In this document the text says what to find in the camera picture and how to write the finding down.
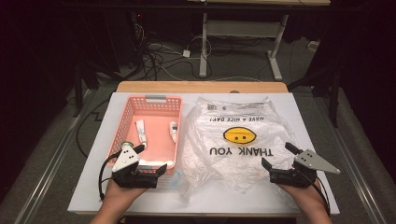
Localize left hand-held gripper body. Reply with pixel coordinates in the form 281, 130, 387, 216
111, 145, 160, 189

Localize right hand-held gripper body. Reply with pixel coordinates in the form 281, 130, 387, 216
269, 148, 341, 189

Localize long white ointment tube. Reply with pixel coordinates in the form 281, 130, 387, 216
134, 119, 149, 150

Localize pink plastic basket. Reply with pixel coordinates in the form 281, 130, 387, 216
105, 94, 184, 175

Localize small white tube blue label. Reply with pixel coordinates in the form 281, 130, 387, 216
168, 120, 179, 145

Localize clear plastic bag with smiley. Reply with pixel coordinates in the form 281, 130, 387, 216
178, 96, 301, 203

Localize person's right hand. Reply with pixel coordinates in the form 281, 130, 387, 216
276, 179, 329, 217

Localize person's left hand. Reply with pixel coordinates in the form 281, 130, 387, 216
102, 179, 149, 213

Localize flat white packet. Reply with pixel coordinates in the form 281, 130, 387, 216
138, 159, 175, 168

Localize clear plastic film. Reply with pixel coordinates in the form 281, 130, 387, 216
153, 169, 182, 190

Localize white board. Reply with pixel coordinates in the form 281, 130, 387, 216
67, 91, 341, 217

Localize black stand leg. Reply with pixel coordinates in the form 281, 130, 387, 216
329, 70, 341, 129
72, 60, 86, 119

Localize wooden table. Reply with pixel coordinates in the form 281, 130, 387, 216
74, 80, 332, 218

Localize left hand-held gripper black cable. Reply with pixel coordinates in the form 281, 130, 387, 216
98, 150, 123, 201

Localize hand-held gripper black cable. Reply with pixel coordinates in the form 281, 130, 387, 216
98, 150, 123, 201
303, 172, 332, 217

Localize right hand-held gripper black cable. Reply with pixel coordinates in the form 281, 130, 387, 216
303, 172, 332, 217

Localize metal floor rail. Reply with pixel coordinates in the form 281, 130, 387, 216
13, 89, 98, 224
323, 118, 388, 224

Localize thin black floor cable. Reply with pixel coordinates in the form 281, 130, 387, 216
76, 98, 110, 159

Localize bundle of black cables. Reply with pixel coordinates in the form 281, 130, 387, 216
134, 22, 213, 82

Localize white metal desk frame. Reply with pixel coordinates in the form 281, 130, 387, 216
186, 0, 332, 81

